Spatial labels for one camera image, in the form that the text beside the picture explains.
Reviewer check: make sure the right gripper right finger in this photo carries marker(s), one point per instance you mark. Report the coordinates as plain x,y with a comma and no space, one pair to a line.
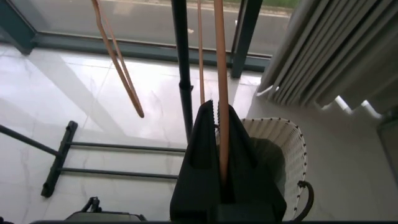
248,180

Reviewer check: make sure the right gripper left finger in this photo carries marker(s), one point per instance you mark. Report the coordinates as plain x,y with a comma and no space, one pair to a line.
199,174

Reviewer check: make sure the pink clothes hanger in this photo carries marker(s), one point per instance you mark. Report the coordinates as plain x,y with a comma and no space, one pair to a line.
222,77
119,67

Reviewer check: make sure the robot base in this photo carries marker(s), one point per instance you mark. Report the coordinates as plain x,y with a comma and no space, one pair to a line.
105,216

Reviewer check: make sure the white laundry basket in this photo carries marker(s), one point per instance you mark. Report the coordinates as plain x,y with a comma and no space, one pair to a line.
289,146

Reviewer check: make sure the black clothes rack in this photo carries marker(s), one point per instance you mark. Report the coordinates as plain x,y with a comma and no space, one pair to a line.
183,62

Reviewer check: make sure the beige curtain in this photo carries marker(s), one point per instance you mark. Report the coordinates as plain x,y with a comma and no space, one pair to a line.
335,49

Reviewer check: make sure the window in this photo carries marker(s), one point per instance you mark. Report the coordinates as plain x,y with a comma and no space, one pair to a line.
140,25

